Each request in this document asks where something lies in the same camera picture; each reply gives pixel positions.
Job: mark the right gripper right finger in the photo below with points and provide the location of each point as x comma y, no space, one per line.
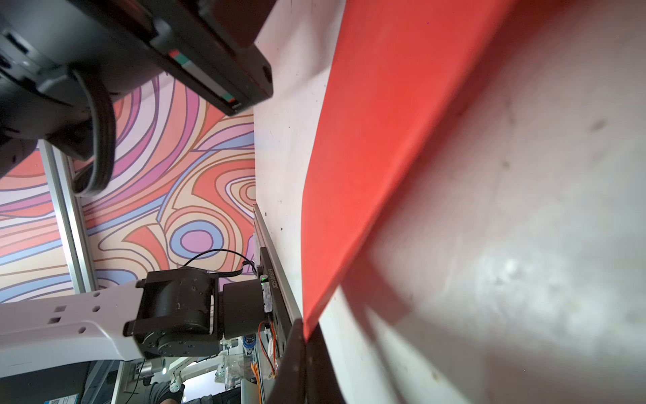
321,382

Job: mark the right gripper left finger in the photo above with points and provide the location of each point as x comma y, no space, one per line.
290,385

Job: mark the red paper sheet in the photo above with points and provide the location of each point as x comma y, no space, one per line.
395,70

